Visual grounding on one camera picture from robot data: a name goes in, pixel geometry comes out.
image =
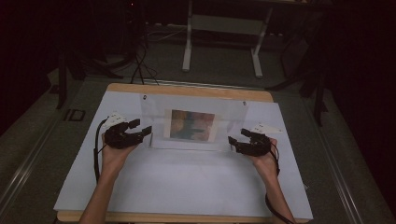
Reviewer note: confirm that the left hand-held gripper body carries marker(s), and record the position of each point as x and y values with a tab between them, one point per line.
120	138

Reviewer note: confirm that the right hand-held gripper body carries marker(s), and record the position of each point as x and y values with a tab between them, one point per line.
258	146

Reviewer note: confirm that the clear acrylic picture frame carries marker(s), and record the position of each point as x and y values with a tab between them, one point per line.
152	124

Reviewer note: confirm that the colourful painted picture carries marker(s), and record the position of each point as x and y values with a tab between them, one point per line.
191	125

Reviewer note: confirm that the person's right hand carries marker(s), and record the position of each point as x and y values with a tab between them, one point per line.
267	166

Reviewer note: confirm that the person's left hand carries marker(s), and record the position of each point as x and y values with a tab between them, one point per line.
113	160

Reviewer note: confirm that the wooden table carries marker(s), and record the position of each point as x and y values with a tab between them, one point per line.
186	90

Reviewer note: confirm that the white paper sheet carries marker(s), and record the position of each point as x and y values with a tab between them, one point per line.
186	180

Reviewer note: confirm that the black metal stand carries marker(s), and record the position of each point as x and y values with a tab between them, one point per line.
61	81
319	96

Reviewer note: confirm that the black floor bracket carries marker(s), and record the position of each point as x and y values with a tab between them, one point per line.
74	114

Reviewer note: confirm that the metal floor rail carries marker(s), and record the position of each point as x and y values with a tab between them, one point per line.
339	168
28	168

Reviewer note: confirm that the white metal desk frame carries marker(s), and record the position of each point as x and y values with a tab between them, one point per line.
187	46

